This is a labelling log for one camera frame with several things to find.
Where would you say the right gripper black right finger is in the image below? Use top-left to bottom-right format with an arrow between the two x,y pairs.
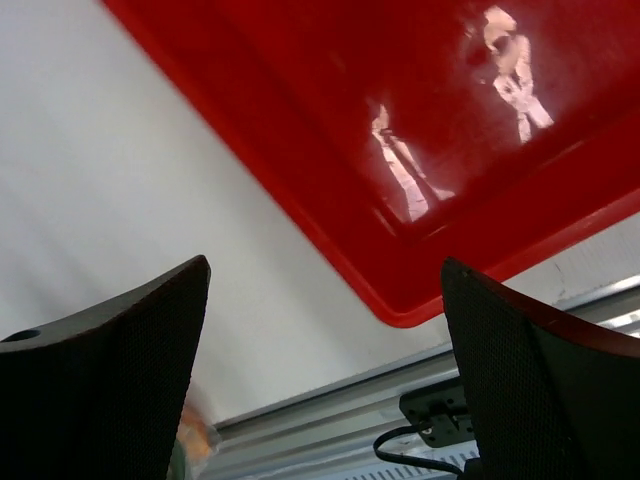
440,259 -> 639,479

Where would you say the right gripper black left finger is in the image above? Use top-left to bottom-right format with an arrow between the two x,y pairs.
1,256 -> 211,479

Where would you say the clear pink zip top bag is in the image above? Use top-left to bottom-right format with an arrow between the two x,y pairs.
166,394 -> 221,480

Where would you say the red plastic tray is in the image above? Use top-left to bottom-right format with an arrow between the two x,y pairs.
107,1 -> 639,328

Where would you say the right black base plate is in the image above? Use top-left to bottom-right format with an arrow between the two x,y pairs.
399,378 -> 475,448

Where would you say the white slotted cable duct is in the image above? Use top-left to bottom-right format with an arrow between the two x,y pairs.
338,445 -> 479,480

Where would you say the aluminium mounting rail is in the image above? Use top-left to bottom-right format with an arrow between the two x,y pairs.
200,274 -> 639,479

